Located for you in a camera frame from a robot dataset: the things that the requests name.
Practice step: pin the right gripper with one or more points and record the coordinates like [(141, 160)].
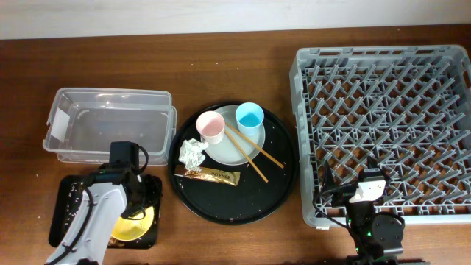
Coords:
[(344, 195)]

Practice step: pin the yellow bowl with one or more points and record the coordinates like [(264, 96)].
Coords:
[(130, 230)]

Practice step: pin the pink cup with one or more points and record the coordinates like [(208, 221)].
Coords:
[(211, 126)]

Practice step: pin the grey plate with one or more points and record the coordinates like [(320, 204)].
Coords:
[(225, 152)]

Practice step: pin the wooden chopstick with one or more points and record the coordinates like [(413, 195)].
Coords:
[(255, 145), (246, 156)]

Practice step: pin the blue cup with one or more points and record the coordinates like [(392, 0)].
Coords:
[(249, 117)]

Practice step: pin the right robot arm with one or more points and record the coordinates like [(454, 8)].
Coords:
[(377, 235)]

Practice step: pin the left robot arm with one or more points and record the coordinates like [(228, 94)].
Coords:
[(115, 190)]

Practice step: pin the grey dishwasher rack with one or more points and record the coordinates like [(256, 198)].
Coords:
[(406, 106)]

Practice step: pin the clear plastic bin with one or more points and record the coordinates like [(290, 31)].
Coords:
[(84, 122)]

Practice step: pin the crumpled white napkin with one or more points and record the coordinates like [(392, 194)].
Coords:
[(191, 154)]

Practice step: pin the black rectangular tray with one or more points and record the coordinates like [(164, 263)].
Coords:
[(151, 206)]

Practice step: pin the gold snack wrapper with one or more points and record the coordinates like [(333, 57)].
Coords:
[(209, 175)]

